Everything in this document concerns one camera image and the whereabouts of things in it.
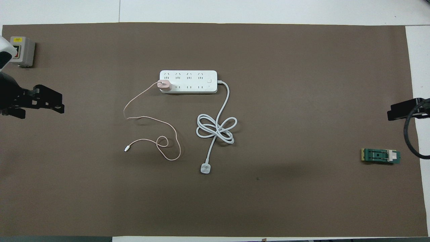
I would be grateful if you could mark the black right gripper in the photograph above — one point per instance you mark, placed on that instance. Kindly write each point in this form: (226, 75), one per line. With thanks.
(425, 107)

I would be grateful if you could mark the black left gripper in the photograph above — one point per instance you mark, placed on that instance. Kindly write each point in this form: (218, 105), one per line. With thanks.
(11, 92)

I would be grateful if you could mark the pink charger plug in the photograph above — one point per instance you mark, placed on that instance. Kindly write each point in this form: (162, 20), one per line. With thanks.
(165, 86)

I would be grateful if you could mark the white power strip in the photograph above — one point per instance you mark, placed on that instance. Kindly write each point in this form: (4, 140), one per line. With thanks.
(191, 80)

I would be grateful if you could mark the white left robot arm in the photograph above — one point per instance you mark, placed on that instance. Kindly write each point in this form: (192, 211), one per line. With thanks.
(4, 47)

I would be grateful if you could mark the green block yellow base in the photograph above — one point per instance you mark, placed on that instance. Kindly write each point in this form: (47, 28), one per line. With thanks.
(378, 156)

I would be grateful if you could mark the brown table mat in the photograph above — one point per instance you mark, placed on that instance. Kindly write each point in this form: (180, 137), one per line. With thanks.
(268, 201)

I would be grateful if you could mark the grey switch box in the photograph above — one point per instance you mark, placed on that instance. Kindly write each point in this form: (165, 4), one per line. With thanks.
(24, 53)

